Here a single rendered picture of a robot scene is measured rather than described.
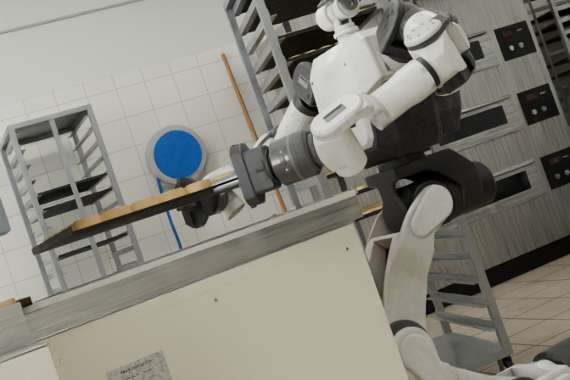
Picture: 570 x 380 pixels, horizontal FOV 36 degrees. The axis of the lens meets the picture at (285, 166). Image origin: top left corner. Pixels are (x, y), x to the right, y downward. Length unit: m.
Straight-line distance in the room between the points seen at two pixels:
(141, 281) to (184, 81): 4.46
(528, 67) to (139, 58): 2.58
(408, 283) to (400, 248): 0.09
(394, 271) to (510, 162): 3.79
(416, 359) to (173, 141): 4.02
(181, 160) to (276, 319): 4.11
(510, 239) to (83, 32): 3.08
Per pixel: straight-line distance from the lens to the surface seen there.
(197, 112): 6.03
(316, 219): 1.80
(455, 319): 3.74
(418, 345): 1.97
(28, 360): 1.41
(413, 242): 2.01
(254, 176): 1.63
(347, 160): 1.60
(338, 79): 2.05
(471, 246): 3.31
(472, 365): 3.33
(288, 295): 1.75
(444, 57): 1.64
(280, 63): 3.20
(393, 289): 2.00
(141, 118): 5.94
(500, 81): 5.82
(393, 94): 1.60
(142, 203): 1.64
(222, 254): 1.71
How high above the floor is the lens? 0.92
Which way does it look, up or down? 2 degrees up
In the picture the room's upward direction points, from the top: 19 degrees counter-clockwise
